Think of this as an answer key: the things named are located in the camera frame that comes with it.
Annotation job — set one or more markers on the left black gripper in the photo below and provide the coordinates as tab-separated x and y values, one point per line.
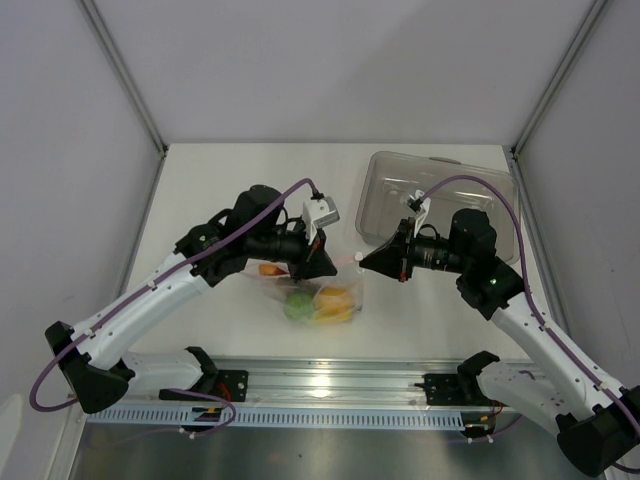
313	261

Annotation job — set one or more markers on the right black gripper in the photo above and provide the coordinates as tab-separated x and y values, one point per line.
392	258

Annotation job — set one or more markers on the yellow lemon toy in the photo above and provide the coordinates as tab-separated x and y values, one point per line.
334	297

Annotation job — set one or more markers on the clear zip top bag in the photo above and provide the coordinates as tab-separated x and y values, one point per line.
349	276

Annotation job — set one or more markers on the green guava toy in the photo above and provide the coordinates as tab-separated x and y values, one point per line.
299	306

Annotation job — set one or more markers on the yellow mango toy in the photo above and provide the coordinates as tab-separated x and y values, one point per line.
332	317

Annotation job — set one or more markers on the red meat slice toy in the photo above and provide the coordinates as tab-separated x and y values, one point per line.
271	270

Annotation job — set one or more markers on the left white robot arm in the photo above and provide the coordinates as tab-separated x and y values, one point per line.
94	355

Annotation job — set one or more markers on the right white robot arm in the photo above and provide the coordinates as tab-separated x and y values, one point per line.
592	415

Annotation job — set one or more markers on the clear plastic tray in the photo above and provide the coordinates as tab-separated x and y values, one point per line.
394	178

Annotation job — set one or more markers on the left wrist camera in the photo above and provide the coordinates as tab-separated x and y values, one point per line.
318	214

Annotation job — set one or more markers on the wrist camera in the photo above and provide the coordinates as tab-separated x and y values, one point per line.
420	205
318	214

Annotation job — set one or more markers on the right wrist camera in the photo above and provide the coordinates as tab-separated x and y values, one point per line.
420	205

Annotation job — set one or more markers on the aluminium mounting rail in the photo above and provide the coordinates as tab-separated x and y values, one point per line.
334	383

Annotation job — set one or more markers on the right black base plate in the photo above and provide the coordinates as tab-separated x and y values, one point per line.
446	389

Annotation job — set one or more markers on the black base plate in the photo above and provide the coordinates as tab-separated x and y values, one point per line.
231	385
446	389

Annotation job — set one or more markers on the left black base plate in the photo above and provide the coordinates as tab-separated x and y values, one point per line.
231	385

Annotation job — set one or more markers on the white slotted cable duct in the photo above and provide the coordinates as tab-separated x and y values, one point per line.
284	417

